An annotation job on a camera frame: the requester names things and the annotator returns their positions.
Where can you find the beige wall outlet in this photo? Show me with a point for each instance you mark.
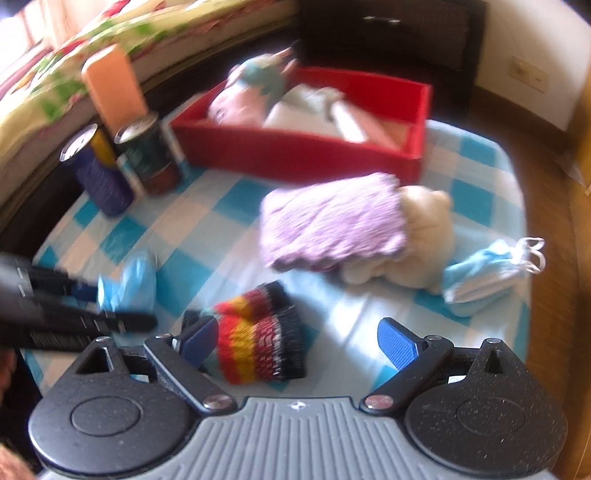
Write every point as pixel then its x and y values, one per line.
pixel 530 74

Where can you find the blue checkered tablecloth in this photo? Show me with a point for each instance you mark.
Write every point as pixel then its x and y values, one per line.
pixel 207 221

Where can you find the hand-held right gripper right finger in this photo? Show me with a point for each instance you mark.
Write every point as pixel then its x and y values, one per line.
pixel 399 344

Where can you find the dark wooden nightstand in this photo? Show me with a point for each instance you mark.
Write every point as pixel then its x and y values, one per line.
pixel 415 46

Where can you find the yellow wooden wardrobe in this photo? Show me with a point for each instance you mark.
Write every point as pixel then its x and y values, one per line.
pixel 584 138

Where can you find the pink pig plush toy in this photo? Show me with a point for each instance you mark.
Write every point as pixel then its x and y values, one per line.
pixel 235 101

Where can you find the orange ribbed bottle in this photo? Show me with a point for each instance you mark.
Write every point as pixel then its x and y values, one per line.
pixel 115 87

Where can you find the red cardboard box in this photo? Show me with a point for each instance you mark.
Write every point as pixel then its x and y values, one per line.
pixel 295 152

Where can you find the blue and yellow can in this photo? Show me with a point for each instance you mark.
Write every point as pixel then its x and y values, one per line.
pixel 101 180

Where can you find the purple knitted cloth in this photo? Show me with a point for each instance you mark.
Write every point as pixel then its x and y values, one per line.
pixel 332 221

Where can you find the cream plush bear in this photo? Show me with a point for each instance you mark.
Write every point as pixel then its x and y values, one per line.
pixel 429 230

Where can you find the blue face mask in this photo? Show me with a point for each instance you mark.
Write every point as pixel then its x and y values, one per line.
pixel 480 277
pixel 131 286

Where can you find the striped knitted sock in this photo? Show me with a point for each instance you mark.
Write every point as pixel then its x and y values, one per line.
pixel 258 337

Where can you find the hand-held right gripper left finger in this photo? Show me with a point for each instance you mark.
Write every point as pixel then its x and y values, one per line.
pixel 201 339

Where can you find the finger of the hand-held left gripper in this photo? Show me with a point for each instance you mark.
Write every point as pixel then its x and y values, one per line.
pixel 124 321
pixel 64 284

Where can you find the white foam sponge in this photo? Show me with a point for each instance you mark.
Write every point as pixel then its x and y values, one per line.
pixel 300 117

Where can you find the dark green drink can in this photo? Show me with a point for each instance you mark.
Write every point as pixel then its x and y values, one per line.
pixel 147 157

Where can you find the floral printed blanket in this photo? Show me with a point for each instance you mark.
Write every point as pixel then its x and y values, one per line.
pixel 138 27

